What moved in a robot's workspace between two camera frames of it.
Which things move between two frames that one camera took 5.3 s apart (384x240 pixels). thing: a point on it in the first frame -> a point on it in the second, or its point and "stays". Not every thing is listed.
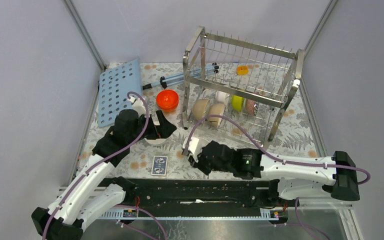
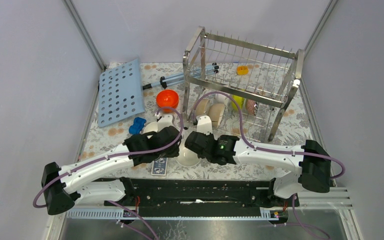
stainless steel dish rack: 239,85 stays
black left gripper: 165,129 -> 173,153
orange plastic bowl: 167,100 stays
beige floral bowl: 215,109 stays
